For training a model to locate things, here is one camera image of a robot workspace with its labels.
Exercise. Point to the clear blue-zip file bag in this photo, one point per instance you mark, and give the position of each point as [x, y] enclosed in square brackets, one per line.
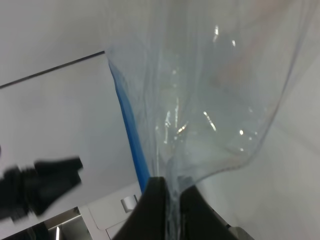
[199, 83]

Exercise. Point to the white metal cabinet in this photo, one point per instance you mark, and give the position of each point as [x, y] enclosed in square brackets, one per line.
[98, 220]

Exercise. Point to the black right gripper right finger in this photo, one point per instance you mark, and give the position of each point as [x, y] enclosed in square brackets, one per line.
[198, 220]

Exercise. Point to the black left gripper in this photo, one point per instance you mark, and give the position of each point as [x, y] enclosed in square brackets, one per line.
[35, 189]

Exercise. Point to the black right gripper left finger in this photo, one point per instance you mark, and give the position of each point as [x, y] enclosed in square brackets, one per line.
[147, 221]

